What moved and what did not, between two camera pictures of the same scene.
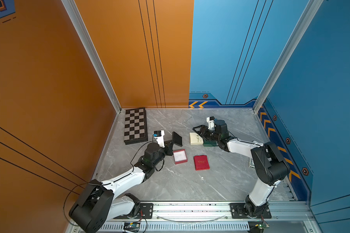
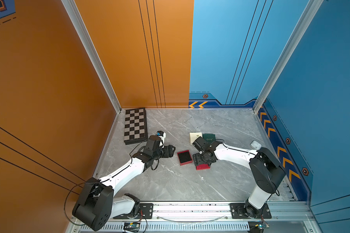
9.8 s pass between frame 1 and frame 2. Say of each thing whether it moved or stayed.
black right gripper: moved
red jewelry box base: moved
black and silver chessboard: stayed
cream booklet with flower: stayed
